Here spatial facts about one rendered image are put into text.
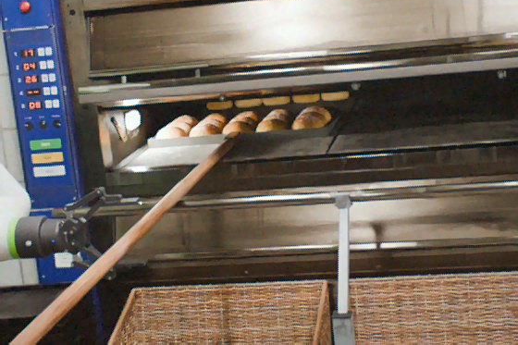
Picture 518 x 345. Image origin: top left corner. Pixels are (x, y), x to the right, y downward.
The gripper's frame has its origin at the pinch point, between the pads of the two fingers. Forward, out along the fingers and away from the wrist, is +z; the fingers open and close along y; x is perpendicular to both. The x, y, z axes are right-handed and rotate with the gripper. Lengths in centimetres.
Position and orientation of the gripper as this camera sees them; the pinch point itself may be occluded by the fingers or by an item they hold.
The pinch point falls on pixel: (136, 231)
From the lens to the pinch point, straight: 242.8
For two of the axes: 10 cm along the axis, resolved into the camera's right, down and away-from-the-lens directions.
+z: 9.7, -0.7, -2.3
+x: -2.1, 1.9, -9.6
